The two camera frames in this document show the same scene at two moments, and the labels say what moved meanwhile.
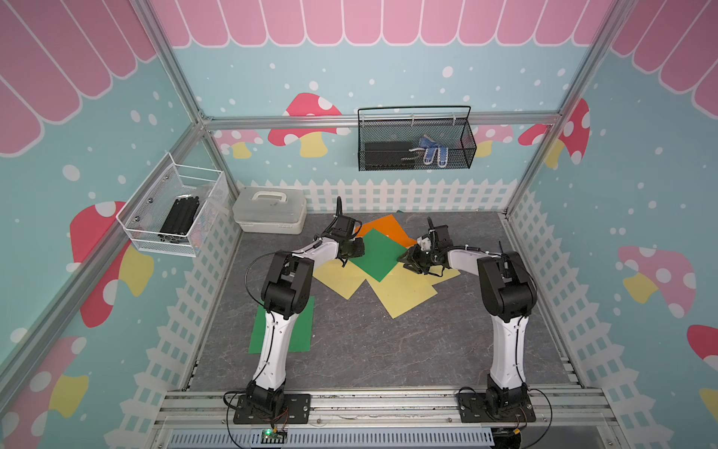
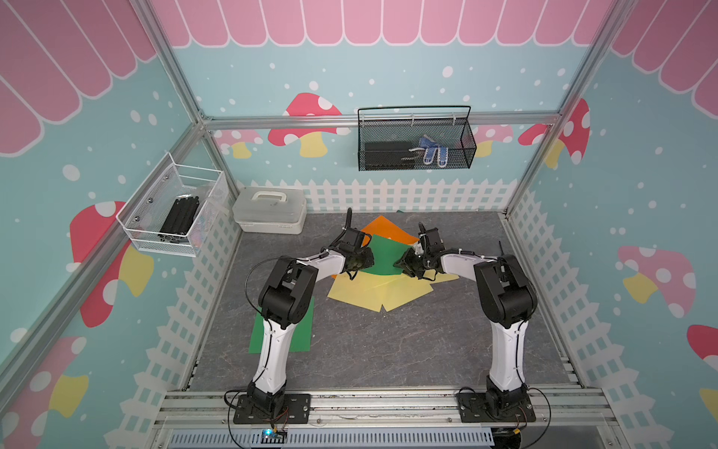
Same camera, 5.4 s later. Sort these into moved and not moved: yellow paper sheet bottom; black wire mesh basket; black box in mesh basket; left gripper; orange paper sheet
Moved: yellow paper sheet bottom; left gripper
Not moved: black box in mesh basket; orange paper sheet; black wire mesh basket
